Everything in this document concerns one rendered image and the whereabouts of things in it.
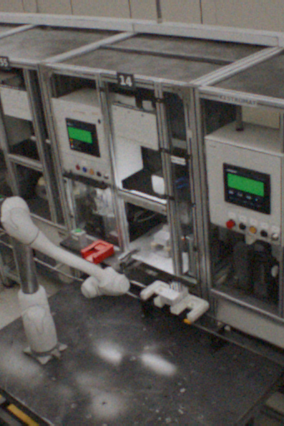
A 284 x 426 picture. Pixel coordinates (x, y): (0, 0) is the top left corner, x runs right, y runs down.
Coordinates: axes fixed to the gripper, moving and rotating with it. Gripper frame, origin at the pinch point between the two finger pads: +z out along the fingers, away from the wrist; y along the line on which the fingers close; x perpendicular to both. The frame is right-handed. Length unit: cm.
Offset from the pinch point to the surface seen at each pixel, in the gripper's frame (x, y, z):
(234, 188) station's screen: -65, 59, 4
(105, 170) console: 24, 46, 6
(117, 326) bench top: -3.1, -32.2, -25.9
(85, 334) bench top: 6, -32, -42
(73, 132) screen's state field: 44, 65, 4
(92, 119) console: 29, 75, 6
